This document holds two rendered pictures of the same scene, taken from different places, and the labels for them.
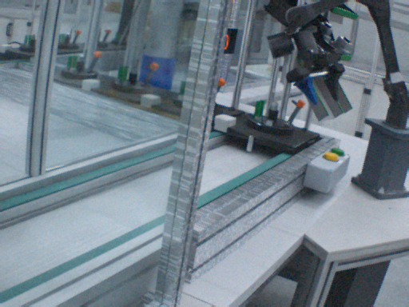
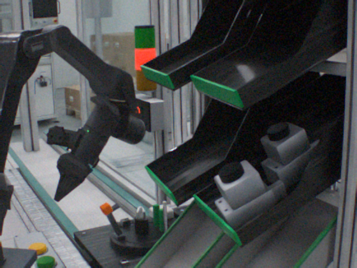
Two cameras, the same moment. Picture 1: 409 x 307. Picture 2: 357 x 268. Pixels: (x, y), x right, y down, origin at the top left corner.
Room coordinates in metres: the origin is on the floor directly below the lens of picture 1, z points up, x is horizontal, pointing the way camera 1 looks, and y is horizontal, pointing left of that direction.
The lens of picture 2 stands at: (2.09, -0.92, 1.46)
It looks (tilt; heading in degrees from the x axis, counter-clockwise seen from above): 15 degrees down; 125
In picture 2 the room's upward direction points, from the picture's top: 2 degrees counter-clockwise
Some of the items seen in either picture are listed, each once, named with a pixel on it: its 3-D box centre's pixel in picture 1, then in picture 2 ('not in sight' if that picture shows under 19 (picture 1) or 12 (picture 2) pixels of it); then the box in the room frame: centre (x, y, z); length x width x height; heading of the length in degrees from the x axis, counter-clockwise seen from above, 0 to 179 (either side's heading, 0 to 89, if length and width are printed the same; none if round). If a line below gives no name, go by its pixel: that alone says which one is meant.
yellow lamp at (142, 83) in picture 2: not in sight; (146, 79); (1.35, 0.02, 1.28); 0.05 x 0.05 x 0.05
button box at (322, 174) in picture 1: (327, 169); (39, 262); (1.29, -0.33, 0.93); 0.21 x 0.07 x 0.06; 154
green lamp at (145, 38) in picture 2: not in sight; (145, 37); (1.35, 0.02, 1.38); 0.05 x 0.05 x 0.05
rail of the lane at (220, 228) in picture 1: (280, 185); (45, 231); (1.15, -0.19, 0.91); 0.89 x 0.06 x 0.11; 154
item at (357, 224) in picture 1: (368, 188); not in sight; (1.46, -0.52, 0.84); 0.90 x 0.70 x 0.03; 118
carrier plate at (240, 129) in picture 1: (269, 131); (142, 244); (1.47, -0.17, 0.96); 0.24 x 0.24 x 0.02; 64
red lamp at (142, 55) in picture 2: not in sight; (145, 59); (1.35, 0.02, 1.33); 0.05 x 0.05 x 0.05
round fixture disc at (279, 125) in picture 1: (271, 125); (142, 237); (1.47, -0.17, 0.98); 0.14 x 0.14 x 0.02
